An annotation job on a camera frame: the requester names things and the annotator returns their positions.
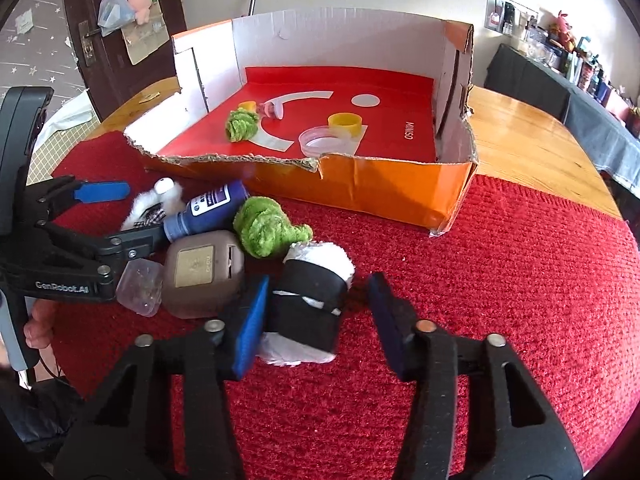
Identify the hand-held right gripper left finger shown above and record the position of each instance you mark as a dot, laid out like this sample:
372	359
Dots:
250	332

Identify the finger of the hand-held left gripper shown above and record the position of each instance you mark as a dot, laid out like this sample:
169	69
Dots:
135	245
102	192

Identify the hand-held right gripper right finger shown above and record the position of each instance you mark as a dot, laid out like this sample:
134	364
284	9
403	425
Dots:
387	320

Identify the clear square plastic box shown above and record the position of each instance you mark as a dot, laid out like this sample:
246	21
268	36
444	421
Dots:
142	285

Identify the white fluffy hair clip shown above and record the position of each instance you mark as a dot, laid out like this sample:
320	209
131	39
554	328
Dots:
170	197

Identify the white towel roll black band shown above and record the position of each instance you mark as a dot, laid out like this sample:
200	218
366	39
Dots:
305	310

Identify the brown square case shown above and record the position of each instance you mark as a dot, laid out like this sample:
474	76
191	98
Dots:
200	300

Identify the blue bottle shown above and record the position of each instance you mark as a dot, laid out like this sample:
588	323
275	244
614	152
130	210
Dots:
215	210

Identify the green yarn scrunchie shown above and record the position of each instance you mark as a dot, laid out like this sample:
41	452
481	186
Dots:
242	127
265	227

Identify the orange cardboard box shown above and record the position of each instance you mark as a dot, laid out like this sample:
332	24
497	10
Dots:
400	190

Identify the yellow duck toy figure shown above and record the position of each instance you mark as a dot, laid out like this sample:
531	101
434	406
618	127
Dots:
246	106

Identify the pink toy figure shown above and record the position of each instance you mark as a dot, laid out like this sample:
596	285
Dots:
270	109

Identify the clear round lid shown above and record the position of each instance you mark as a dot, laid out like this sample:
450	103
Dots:
322	142

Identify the person's left hand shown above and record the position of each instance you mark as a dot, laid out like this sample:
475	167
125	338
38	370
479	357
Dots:
40	327

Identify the white plastic sheet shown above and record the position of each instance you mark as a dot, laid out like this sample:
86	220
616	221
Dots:
70	110

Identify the dark brown door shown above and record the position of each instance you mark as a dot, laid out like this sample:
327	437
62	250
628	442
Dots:
100	85

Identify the small paper tag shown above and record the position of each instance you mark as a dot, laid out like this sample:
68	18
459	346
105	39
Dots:
150	96

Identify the red knit blanket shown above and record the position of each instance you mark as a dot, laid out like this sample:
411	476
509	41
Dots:
500	285

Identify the brown paper pocket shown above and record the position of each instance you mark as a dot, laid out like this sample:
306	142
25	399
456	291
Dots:
145	40

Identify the clear plastic bag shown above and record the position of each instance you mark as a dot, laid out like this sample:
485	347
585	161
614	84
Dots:
115	12

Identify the pale pink plush toy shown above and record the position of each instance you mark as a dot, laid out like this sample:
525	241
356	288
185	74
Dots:
140	6

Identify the person's dark trousers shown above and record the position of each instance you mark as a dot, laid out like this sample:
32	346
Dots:
35	410

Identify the wooden table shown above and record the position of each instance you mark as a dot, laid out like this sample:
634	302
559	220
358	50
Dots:
525	135

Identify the blue cloth covered table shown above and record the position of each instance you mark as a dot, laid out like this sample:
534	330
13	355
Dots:
590	110

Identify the row of cosmetic bottles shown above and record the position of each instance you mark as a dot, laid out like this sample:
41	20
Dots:
575	55

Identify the pink bunny plush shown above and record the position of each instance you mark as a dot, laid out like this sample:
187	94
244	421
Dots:
562	27

